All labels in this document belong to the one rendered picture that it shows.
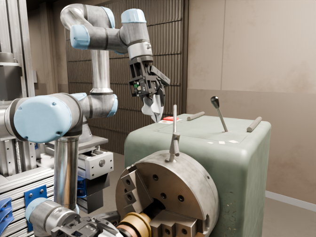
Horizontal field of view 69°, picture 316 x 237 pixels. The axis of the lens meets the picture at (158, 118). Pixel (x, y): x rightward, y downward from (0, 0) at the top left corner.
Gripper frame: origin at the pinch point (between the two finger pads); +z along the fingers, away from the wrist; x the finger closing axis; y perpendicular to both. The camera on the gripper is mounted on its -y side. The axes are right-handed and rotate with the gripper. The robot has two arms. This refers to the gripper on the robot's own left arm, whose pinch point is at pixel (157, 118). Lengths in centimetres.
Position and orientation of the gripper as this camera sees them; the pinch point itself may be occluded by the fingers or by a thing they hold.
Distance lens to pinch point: 77.4
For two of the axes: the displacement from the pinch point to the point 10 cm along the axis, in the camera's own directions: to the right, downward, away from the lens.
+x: 8.2, -1.5, -5.5
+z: 2.1, 9.8, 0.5
